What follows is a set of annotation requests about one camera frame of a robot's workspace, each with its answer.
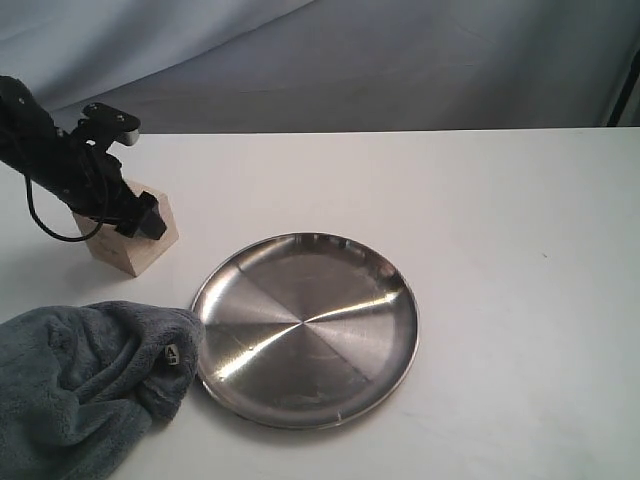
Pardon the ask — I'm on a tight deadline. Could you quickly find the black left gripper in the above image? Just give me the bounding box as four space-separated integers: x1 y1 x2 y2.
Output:
59 147 167 240

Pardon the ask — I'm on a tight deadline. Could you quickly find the light wooden cube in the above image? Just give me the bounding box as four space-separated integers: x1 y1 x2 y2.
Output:
85 180 179 277

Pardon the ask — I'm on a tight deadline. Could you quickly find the grey fleece cloth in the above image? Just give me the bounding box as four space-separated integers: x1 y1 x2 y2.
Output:
1 301 204 479

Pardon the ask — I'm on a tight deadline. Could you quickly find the round stainless steel plate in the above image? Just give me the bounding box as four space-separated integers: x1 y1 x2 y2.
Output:
192 232 420 430

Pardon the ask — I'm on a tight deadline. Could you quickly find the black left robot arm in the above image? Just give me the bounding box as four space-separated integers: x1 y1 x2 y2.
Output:
1 76 167 243

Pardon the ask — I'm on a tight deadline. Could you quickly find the grey backdrop cloth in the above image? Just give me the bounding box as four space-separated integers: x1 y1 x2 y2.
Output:
1 1 639 133

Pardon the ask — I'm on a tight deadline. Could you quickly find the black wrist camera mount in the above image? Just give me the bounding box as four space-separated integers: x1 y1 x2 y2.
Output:
75 102 141 147

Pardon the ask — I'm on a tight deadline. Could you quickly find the black cable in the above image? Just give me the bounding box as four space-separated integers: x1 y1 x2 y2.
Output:
24 177 121 242

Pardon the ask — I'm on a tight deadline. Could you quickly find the black vertical frame pole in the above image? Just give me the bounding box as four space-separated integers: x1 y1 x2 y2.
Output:
603 35 639 128

